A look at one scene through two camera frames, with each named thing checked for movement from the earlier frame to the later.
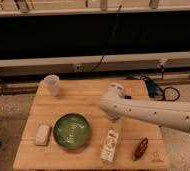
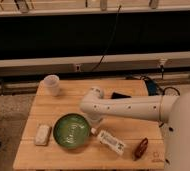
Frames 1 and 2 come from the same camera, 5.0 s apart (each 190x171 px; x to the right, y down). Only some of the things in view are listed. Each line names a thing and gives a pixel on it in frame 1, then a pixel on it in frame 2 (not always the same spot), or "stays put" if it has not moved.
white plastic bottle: [109, 146] -> [109, 141]
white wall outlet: [78, 67] stays put
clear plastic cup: [51, 85] stays put
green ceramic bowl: [71, 130] stays put
